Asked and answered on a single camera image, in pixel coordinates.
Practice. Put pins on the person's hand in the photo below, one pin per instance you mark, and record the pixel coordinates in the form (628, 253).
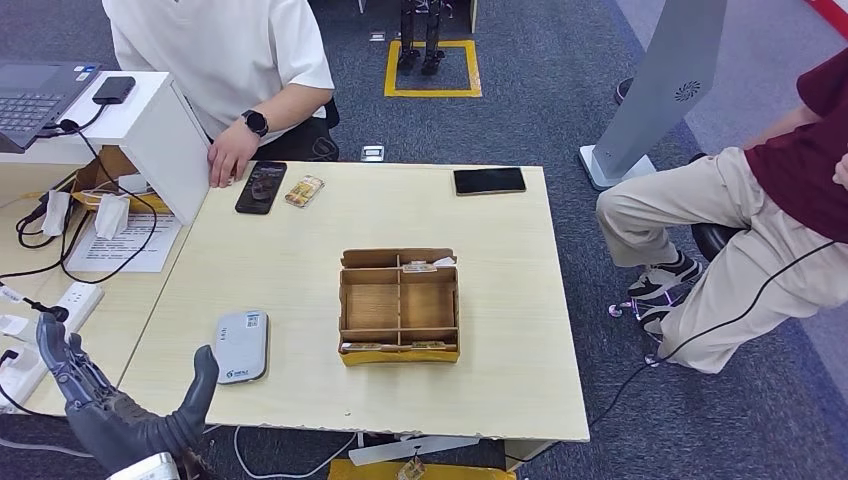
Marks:
(842, 173)

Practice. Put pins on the person's left hand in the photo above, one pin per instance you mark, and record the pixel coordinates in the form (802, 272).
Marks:
(228, 156)

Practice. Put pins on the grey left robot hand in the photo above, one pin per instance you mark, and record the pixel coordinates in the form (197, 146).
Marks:
(126, 424)

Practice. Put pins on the orange hotel card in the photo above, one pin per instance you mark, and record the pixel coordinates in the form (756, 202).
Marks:
(305, 191)

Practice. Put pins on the cardboard organizer box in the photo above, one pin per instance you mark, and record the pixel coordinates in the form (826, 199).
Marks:
(397, 305)

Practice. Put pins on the person's left forearm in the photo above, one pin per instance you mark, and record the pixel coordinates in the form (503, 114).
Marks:
(291, 109)

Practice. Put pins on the person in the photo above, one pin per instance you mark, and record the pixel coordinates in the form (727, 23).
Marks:
(729, 218)
(218, 60)

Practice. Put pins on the grey white card reader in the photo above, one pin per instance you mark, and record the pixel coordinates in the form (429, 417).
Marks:
(242, 348)

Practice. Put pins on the room key card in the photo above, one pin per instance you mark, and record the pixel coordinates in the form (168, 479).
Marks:
(419, 267)
(428, 344)
(356, 345)

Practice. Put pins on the black wristwatch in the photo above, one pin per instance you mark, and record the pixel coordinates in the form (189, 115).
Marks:
(255, 123)

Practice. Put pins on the black smartphone with lit screen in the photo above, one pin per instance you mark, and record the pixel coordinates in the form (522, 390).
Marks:
(260, 189)

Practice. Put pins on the white riser shelf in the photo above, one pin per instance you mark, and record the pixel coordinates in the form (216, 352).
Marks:
(159, 146)

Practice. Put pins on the brown yellow cardboard box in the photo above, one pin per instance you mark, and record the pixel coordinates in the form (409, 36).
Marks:
(104, 169)

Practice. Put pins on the white folded tissue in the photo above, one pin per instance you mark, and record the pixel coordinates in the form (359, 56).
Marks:
(111, 215)
(56, 212)

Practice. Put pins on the black power bank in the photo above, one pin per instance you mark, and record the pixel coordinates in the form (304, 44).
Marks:
(114, 90)

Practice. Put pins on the white power strip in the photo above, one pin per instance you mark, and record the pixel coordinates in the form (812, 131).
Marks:
(83, 298)

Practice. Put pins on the printed paper sheet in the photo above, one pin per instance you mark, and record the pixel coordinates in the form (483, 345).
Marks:
(126, 252)

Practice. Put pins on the white power adapter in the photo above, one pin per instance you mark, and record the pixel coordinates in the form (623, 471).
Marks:
(20, 328)

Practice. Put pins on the silver floor socket plate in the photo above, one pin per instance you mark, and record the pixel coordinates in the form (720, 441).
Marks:
(374, 154)

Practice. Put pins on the black wheeled office stool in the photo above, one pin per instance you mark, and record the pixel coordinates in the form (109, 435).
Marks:
(712, 238)

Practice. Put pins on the small silver floor plate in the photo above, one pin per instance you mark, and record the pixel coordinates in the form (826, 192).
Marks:
(378, 36)

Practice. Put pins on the grey kiosk stand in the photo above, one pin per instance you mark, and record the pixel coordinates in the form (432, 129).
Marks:
(662, 79)

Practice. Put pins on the grey laptop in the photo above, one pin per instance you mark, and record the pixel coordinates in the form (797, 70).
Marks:
(33, 99)

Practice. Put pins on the black white sneaker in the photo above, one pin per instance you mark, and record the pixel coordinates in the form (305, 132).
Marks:
(662, 275)

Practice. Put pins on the small black humanoid robot legs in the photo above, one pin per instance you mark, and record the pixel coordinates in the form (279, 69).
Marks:
(432, 63)

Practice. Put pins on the black round object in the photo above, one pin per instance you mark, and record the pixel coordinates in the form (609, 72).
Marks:
(623, 91)

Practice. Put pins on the white paper slip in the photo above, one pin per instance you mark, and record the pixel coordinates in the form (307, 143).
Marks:
(445, 262)

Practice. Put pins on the black smartphone with dark screen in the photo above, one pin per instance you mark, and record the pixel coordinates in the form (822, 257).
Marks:
(490, 181)

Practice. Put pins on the white flat strip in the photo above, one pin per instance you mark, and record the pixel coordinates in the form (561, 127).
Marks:
(397, 450)

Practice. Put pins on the paper tag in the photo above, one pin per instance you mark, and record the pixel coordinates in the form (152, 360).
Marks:
(411, 470)

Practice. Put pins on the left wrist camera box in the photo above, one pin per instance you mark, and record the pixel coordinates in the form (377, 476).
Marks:
(146, 469)

